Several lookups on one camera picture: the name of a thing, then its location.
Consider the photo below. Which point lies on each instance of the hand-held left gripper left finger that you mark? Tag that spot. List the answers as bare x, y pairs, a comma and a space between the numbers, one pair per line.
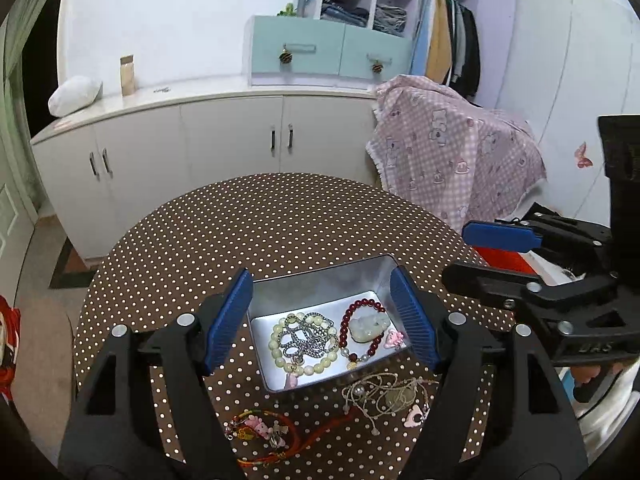
230, 320

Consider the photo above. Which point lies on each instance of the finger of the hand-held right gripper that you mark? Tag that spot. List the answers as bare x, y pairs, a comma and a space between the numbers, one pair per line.
495, 235
480, 277

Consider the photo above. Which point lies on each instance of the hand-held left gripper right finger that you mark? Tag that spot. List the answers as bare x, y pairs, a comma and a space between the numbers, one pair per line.
412, 310

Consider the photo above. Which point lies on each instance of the pink flower charm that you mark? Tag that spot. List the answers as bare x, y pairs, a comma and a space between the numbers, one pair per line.
394, 340

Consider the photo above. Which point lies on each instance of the white jade pendant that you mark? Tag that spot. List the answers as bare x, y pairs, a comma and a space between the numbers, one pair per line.
367, 329

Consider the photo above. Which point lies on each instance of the rectangular metal tin box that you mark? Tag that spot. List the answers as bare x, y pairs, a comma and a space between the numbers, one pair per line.
320, 280

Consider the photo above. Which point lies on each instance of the person's right hand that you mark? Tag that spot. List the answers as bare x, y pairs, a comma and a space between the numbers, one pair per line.
587, 374

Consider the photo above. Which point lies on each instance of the red and white cloth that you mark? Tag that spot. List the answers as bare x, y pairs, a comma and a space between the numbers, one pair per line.
500, 260

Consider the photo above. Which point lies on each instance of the brown polka dot tablecloth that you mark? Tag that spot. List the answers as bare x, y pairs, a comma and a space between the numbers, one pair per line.
225, 220

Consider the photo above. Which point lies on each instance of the pink printed blanket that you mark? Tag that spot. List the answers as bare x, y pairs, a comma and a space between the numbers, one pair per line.
440, 150

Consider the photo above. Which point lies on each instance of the white sideboard cabinet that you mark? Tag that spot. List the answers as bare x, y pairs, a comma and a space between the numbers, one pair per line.
200, 135

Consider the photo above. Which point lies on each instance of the white open wardrobe shelf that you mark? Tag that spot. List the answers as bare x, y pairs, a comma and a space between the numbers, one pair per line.
495, 35

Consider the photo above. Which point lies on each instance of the row of hanging clothes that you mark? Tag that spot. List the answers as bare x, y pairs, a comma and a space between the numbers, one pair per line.
440, 35

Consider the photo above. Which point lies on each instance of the white panel door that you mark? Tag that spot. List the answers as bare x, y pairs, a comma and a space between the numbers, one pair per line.
12, 220

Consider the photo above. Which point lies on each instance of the grey folded clothes pile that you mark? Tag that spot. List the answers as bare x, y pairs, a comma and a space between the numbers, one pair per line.
391, 19

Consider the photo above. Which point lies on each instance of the beige bottle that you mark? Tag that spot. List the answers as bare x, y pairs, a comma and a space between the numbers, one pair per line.
128, 77

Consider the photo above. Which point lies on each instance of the blue jeans pile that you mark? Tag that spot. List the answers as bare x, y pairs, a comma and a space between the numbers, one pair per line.
345, 12

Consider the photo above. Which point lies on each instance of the white bag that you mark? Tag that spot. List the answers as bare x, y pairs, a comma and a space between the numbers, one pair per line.
75, 96

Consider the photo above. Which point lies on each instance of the teal drawer unit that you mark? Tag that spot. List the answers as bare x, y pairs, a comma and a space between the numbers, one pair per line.
265, 45

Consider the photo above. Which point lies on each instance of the small green plant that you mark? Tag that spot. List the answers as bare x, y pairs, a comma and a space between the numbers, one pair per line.
287, 10

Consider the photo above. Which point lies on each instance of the green curtain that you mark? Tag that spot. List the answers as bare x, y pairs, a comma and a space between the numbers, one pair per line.
12, 85

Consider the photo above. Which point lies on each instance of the butterfly wall sticker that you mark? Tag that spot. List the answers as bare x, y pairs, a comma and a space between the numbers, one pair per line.
584, 156

